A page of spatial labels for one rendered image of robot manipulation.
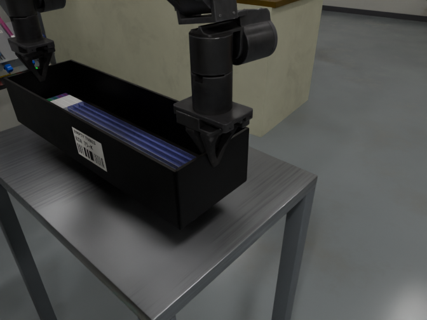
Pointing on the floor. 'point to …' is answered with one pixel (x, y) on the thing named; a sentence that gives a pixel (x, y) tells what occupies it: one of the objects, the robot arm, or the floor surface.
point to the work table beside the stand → (148, 227)
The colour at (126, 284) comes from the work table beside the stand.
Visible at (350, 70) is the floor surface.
